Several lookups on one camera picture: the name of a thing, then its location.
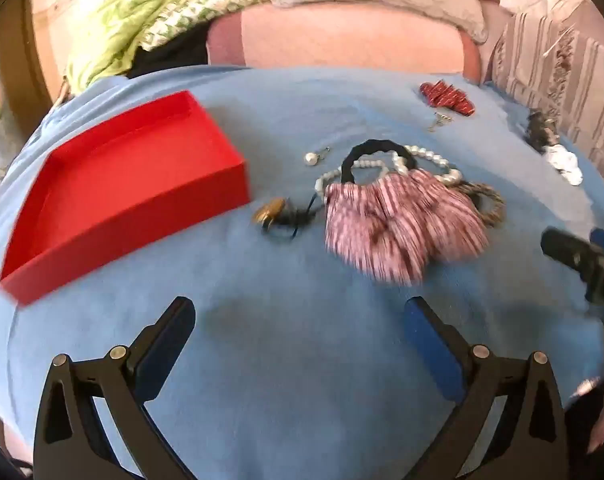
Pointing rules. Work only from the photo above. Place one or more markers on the white fabric flower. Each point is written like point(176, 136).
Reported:
point(564, 164)

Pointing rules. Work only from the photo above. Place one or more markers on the blue blanket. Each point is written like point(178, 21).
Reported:
point(282, 335)

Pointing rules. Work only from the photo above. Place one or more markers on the black hair scrunchie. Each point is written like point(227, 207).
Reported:
point(377, 146)

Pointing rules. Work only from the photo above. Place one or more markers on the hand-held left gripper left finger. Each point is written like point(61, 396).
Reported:
point(164, 345)

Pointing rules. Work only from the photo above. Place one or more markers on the green quilt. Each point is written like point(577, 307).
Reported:
point(146, 5)

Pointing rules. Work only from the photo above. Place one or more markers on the striped beige cloth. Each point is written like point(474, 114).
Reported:
point(557, 65)

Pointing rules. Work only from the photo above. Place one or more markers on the pink mattress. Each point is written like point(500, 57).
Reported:
point(342, 40)

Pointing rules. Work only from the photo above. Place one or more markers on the red cardboard box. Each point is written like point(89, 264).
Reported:
point(121, 190)

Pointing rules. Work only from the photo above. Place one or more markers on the pink checked fabric scrunchie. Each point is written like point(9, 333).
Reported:
point(407, 230)

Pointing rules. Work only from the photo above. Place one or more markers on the wooden door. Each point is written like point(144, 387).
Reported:
point(16, 65)

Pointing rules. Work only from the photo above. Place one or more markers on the pearl drop earring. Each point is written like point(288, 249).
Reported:
point(312, 158)

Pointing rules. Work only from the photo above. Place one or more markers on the red patterned hair bow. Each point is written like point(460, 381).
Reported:
point(447, 96)

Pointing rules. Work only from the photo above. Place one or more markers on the leopard print scrunchie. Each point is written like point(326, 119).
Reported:
point(489, 205)

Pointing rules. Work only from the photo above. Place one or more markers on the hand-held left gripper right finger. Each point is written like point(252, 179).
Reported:
point(432, 355)

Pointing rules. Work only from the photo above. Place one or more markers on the dark cloth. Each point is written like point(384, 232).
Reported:
point(174, 55)

